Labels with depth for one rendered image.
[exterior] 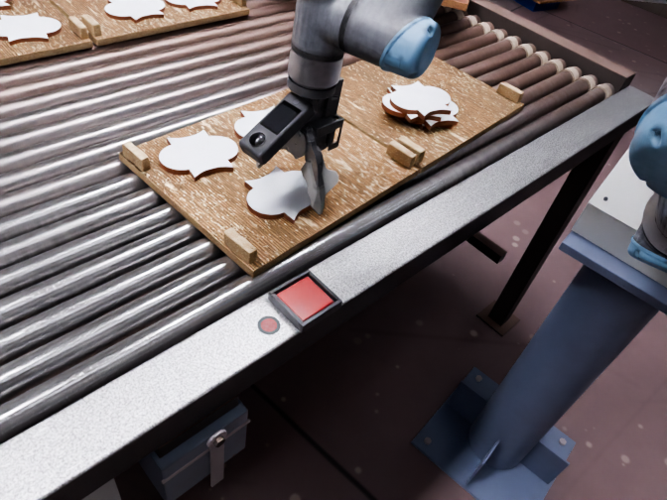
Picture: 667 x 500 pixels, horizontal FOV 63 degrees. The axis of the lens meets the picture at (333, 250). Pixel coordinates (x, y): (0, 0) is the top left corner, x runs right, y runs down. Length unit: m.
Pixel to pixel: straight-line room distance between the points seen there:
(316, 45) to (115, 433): 0.54
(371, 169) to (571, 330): 0.59
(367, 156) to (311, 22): 0.36
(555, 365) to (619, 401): 0.80
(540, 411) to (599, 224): 0.57
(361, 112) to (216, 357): 0.64
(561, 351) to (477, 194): 0.46
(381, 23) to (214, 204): 0.39
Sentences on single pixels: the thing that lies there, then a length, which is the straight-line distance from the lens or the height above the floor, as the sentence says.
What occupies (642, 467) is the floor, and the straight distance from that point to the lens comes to 2.08.
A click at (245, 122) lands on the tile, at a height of 0.95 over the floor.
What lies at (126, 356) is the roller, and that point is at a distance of 0.75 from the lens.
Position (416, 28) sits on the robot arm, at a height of 1.27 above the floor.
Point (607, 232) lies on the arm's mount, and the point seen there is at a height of 0.91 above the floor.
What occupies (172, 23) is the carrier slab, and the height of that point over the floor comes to 0.94.
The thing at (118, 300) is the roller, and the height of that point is 0.91.
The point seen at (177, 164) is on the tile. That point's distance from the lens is 0.96.
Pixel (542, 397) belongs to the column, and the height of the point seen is 0.41.
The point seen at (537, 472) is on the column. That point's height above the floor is 0.03.
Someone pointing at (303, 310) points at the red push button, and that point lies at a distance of 0.77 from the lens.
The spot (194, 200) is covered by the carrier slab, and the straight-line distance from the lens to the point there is 0.91.
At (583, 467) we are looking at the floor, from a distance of 1.96.
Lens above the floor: 1.53
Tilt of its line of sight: 45 degrees down
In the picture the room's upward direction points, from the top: 12 degrees clockwise
